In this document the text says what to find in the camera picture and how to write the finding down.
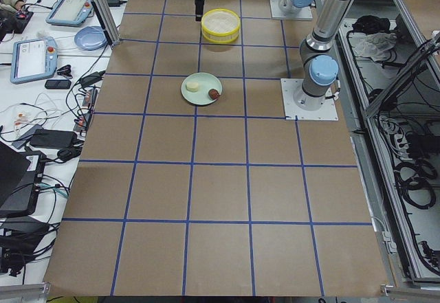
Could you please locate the yellow bamboo steamer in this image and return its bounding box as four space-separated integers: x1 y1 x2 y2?
201 8 241 44

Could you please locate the white steamed bun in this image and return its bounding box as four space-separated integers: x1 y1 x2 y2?
186 81 200 93

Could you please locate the brown steamed bun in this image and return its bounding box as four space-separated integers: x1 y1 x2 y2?
208 89 220 100

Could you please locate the light green plate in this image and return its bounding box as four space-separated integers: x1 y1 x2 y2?
181 72 223 106

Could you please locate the blue plate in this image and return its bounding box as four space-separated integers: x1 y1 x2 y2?
74 26 107 51

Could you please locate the upper teach pendant tablet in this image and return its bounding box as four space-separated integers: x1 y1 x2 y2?
45 0 93 27

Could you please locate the teach pendant tablet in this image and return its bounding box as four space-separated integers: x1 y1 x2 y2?
45 0 93 27
10 38 58 85

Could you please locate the black smartphone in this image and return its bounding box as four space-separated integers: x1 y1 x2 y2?
45 79 72 90

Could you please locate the lower teach pendant tablet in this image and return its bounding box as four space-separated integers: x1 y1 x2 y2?
10 38 58 85

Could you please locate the crumpled white cloth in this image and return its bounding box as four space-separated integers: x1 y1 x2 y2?
353 32 397 62

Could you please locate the black power adapter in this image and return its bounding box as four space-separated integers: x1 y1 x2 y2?
30 129 77 149

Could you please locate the black laptop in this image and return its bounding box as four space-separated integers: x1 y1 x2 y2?
1 143 46 218

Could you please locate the aluminium frame post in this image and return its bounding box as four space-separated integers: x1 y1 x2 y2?
90 0 120 48

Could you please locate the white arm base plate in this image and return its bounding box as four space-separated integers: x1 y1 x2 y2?
280 78 339 121

